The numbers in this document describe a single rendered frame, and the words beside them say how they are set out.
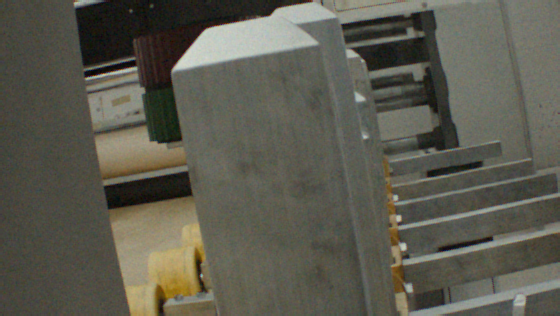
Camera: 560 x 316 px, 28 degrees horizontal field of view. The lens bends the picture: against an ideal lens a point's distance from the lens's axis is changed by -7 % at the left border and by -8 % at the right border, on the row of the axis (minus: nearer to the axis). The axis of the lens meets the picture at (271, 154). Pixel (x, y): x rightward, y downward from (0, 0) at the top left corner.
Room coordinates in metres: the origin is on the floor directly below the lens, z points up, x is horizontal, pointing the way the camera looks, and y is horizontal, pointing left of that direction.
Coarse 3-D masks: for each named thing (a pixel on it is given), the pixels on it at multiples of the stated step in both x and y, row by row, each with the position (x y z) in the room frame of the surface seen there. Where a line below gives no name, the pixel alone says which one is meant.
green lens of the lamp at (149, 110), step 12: (144, 96) 0.53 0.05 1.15; (156, 96) 0.52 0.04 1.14; (168, 96) 0.52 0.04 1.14; (144, 108) 0.53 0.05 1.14; (156, 108) 0.52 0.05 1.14; (168, 108) 0.52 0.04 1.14; (156, 120) 0.52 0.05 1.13; (168, 120) 0.52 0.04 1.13; (156, 132) 0.52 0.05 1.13; (168, 132) 0.52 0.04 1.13; (180, 132) 0.51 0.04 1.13
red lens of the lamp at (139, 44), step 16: (256, 16) 0.53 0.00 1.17; (160, 32) 0.51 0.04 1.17; (176, 32) 0.51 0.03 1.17; (192, 32) 0.51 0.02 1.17; (144, 48) 0.52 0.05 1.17; (160, 48) 0.52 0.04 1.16; (176, 48) 0.51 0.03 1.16; (144, 64) 0.52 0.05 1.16; (160, 64) 0.52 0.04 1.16; (144, 80) 0.53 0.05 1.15; (160, 80) 0.52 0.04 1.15
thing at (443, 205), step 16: (528, 176) 1.55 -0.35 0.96; (544, 176) 1.53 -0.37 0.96; (448, 192) 1.57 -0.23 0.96; (464, 192) 1.54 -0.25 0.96; (480, 192) 1.54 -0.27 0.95; (496, 192) 1.54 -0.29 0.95; (512, 192) 1.54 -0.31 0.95; (528, 192) 1.54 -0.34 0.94; (544, 192) 1.53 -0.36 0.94; (400, 208) 1.55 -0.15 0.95; (416, 208) 1.55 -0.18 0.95; (432, 208) 1.55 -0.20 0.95; (448, 208) 1.55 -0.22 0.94; (464, 208) 1.54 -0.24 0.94; (480, 208) 1.54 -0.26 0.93
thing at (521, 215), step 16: (496, 208) 1.30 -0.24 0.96; (512, 208) 1.29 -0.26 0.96; (528, 208) 1.29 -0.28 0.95; (544, 208) 1.29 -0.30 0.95; (416, 224) 1.32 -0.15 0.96; (432, 224) 1.30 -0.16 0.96; (448, 224) 1.30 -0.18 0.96; (464, 224) 1.30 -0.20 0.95; (480, 224) 1.30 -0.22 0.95; (496, 224) 1.29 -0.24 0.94; (512, 224) 1.29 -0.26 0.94; (528, 224) 1.29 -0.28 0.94; (400, 240) 1.31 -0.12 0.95; (416, 240) 1.30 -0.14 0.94; (432, 240) 1.30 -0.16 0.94; (448, 240) 1.30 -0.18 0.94; (464, 240) 1.30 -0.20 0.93; (208, 288) 1.32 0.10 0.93
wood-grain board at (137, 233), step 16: (144, 208) 3.03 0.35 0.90; (160, 208) 2.95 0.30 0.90; (176, 208) 2.86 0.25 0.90; (192, 208) 2.78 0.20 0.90; (112, 224) 2.72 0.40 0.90; (128, 224) 2.65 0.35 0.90; (144, 224) 2.59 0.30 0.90; (160, 224) 2.52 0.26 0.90; (176, 224) 2.46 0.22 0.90; (128, 240) 2.30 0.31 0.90; (144, 240) 2.25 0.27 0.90; (160, 240) 2.21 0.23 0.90; (176, 240) 2.16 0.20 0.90; (128, 256) 2.03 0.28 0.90; (144, 256) 1.99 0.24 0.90; (128, 272) 1.81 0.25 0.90; (144, 272) 1.78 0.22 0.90
